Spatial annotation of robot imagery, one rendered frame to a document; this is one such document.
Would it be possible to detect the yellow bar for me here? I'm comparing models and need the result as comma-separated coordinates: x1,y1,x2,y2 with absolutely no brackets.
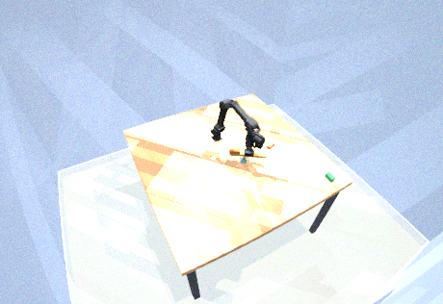
229,148,267,159

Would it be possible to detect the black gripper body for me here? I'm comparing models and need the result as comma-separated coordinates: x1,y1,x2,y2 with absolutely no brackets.
245,136,255,157

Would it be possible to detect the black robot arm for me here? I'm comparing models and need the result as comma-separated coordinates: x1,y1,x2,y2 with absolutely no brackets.
211,99,266,149

